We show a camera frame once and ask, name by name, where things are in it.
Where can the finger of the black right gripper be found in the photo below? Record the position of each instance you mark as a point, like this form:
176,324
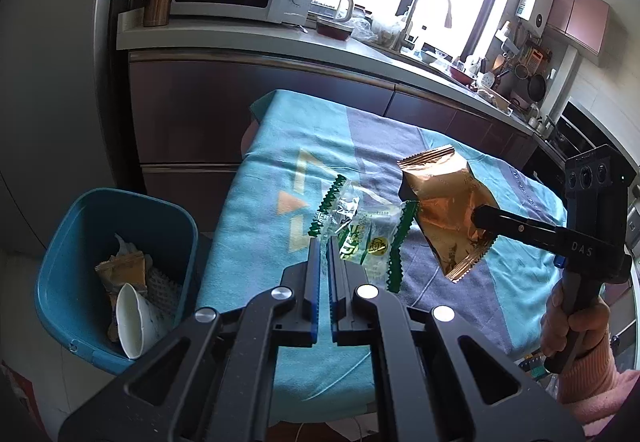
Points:
527,231

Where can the person's right hand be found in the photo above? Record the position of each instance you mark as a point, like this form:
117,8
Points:
591,322

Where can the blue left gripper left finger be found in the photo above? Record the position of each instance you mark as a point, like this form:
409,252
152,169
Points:
312,288

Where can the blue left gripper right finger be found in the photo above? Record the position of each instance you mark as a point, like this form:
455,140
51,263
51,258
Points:
338,289

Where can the black built-in oven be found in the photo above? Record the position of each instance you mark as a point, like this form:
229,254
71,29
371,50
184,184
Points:
575,132

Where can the black hanging frying pan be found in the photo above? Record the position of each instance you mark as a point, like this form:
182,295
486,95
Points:
536,88

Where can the clear green label wrapper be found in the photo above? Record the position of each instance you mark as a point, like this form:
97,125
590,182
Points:
373,239

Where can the white wall water heater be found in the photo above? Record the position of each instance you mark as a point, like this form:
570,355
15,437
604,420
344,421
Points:
533,15

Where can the glass electric kettle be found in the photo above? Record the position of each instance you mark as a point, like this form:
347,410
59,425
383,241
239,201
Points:
337,10

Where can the white paper cup blue dots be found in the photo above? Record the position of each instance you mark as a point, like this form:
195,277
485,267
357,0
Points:
140,324

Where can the pink wall cabinet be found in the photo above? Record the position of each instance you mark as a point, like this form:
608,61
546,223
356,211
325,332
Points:
583,22

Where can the dark kitchen base cabinets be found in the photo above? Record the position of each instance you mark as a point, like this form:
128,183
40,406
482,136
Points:
211,125

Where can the chrome kitchen faucet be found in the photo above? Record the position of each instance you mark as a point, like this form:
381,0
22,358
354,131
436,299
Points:
420,14

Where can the dark red food container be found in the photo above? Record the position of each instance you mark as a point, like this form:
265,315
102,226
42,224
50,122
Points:
334,30

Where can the red bowl on counter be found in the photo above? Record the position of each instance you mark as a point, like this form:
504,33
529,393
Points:
460,76

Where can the clear green-edged snack wrapper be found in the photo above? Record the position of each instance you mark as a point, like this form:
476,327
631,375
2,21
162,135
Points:
336,210

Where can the copper foil snack bag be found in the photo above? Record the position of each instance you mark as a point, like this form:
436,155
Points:
441,181

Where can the pink sleeve right forearm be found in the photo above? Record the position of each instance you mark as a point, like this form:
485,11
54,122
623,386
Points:
594,391

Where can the silver refrigerator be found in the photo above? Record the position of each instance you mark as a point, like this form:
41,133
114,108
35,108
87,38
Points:
66,124

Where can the teal patterned tablecloth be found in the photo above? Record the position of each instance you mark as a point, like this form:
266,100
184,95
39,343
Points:
503,296

